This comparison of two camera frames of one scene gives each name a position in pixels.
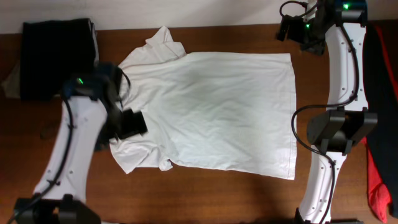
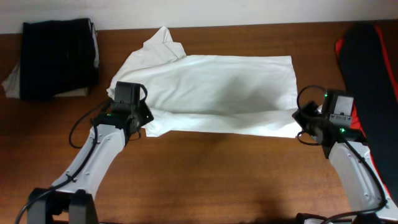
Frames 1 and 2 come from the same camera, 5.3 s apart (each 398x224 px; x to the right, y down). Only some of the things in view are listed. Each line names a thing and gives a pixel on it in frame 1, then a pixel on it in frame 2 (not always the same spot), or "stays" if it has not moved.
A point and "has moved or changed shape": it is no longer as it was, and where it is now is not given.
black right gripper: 295,22 -> 308,107
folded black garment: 51,52 stays
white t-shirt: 231,113 has moved or changed shape
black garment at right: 382,97 stays
